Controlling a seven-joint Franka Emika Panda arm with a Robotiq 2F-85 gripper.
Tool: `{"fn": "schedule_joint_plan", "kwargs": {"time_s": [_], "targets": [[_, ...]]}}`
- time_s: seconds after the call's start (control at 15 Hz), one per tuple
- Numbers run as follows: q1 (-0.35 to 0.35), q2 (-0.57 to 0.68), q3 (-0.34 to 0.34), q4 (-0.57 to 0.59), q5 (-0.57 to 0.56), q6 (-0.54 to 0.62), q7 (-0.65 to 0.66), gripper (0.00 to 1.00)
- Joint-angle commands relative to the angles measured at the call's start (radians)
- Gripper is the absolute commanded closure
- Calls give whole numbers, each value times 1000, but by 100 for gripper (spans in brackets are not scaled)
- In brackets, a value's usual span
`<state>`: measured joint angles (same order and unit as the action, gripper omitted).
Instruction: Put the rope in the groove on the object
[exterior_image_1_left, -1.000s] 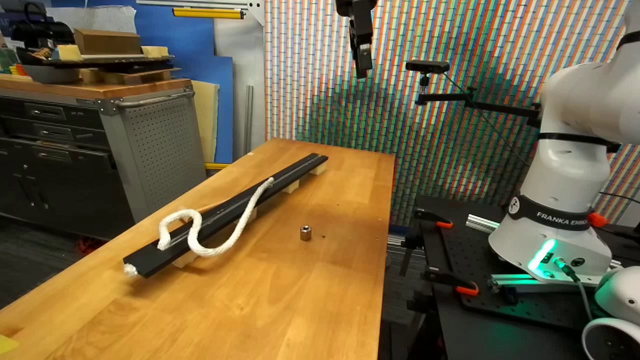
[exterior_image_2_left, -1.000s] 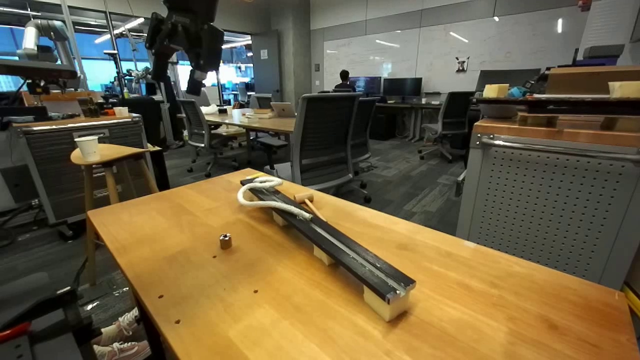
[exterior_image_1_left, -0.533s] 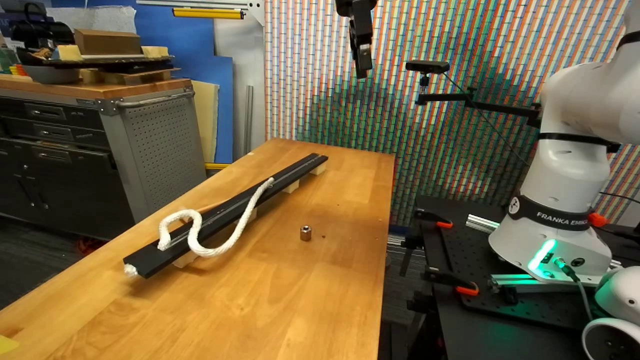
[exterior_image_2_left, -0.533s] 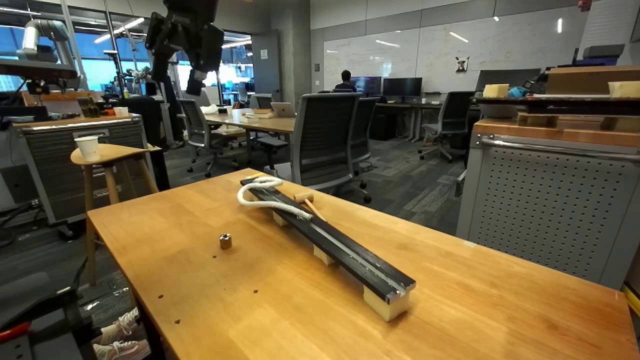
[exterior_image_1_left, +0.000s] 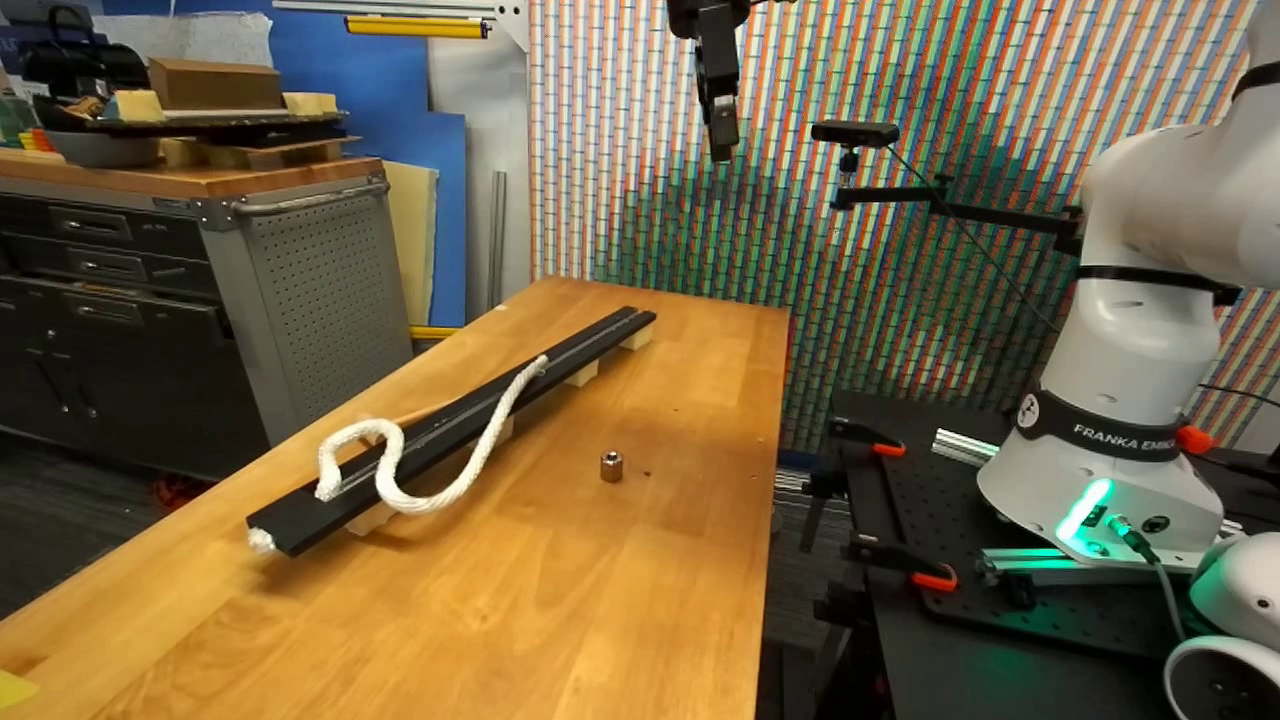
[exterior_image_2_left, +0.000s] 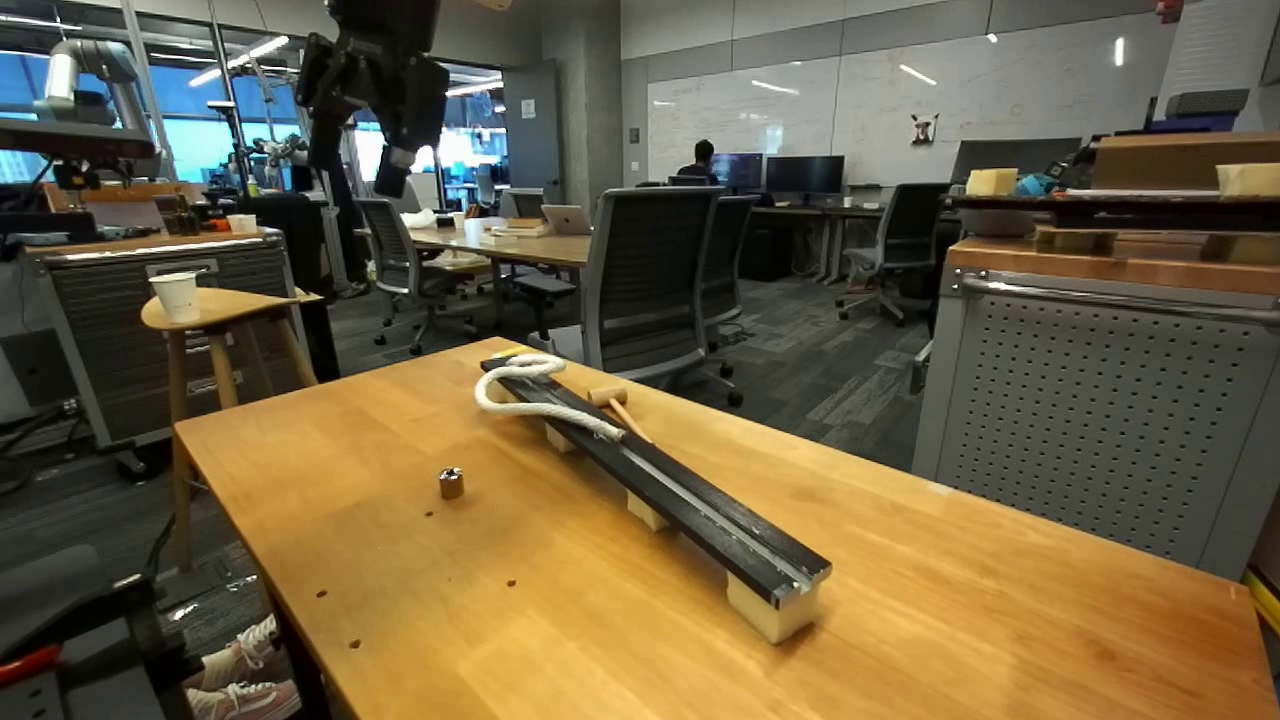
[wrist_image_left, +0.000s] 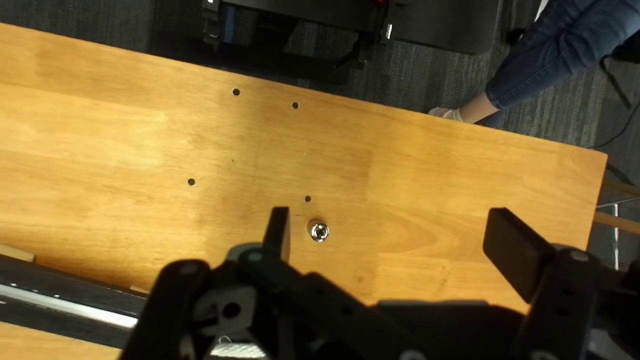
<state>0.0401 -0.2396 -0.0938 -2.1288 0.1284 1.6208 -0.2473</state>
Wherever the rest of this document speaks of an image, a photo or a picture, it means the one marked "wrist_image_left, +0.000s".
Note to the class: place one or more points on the black cart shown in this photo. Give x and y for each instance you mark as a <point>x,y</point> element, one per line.
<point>440,22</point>

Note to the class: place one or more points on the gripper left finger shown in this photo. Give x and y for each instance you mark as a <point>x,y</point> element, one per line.
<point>280,295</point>

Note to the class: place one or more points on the silver bolt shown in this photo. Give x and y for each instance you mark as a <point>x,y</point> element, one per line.
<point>320,232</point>

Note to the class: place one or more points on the person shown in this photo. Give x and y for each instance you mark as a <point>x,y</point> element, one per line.
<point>555,45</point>

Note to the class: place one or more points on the black and silver rail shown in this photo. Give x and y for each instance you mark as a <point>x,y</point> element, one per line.
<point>60,300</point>

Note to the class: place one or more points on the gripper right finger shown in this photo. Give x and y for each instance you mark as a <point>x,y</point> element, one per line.
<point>565,295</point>

